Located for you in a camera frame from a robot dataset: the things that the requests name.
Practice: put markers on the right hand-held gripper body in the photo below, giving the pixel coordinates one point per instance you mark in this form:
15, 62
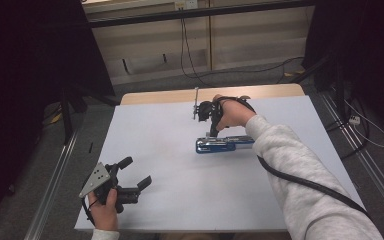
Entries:
210, 110

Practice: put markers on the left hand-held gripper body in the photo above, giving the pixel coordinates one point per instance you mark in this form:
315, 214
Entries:
95, 180

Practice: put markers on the blue stapler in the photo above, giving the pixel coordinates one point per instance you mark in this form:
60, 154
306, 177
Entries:
213, 146

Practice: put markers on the person's right hand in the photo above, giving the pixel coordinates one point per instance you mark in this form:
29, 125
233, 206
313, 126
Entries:
235, 113

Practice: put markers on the person's left hand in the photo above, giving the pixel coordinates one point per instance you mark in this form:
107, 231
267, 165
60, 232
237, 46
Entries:
105, 215

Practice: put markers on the small black floor piece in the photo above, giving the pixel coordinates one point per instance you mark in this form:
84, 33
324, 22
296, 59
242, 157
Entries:
90, 148

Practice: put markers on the white table cover board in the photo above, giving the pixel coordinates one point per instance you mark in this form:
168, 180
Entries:
180, 186

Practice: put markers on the wooden table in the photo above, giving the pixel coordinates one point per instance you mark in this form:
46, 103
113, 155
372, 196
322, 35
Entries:
166, 96

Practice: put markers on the black metal stand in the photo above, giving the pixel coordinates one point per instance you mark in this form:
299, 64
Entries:
326, 71
68, 113

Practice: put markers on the yellow floor tape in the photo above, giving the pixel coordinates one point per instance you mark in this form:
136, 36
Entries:
295, 72
56, 118

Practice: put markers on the beige wooden cabinet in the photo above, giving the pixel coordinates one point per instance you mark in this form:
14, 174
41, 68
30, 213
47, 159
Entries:
146, 50

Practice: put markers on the black horizontal bar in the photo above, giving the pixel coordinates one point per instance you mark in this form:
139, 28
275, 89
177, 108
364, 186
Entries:
193, 13

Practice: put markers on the black curtain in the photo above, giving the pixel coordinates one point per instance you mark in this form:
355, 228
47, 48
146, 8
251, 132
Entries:
363, 50
30, 66

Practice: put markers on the white power strip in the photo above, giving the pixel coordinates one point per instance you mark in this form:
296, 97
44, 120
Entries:
354, 120

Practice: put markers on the aluminium floor rail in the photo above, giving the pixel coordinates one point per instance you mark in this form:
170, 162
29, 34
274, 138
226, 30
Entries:
51, 186
366, 160

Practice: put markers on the white wall socket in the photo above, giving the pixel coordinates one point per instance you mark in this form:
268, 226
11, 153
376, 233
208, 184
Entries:
186, 4

